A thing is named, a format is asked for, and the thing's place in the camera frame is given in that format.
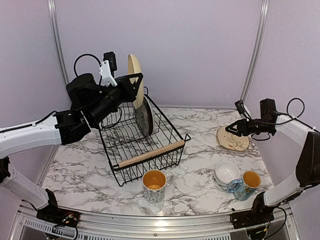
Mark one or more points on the black wire dish rack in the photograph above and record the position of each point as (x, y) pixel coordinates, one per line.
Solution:
(130, 154)

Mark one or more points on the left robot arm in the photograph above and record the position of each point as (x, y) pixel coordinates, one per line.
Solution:
(91, 103)

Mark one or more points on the left aluminium frame post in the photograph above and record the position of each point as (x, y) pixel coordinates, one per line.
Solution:
(57, 40)

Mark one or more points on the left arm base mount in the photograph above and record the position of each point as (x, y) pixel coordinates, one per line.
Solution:
(59, 217)

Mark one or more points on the patterned mug yellow inside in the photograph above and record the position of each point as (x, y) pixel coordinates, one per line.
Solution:
(154, 183)

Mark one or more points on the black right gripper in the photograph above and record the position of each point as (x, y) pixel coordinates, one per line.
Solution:
(241, 124)

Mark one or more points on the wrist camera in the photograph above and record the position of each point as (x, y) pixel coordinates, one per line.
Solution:
(242, 109)
(107, 69)

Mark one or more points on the grey reindeer plate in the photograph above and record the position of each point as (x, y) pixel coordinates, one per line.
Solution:
(142, 117)

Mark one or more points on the right aluminium frame post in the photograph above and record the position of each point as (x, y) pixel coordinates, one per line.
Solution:
(261, 28)

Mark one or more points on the blue mug yellow inside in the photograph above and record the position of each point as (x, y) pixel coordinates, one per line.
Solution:
(245, 186)

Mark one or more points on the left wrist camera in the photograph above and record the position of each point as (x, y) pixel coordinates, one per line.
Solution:
(107, 69)

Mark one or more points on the red teal floral plate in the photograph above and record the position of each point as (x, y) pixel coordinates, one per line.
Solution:
(151, 116)

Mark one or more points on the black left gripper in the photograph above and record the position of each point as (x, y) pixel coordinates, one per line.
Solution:
(130, 90)

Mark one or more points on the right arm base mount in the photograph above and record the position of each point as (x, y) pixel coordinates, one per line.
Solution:
(244, 219)

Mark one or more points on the front aluminium rail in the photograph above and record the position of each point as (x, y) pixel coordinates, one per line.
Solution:
(104, 226)

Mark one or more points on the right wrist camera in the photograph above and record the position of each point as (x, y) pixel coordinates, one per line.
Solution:
(242, 109)

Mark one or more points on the cream gold rimmed plate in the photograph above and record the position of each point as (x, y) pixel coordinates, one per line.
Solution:
(231, 141)

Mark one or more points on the aluminium frame post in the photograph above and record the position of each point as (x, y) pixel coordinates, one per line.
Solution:
(261, 28)
(57, 40)

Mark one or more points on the white bowl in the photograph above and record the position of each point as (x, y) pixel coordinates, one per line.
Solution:
(225, 172)

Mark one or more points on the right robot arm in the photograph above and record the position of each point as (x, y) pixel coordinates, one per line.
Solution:
(298, 145)

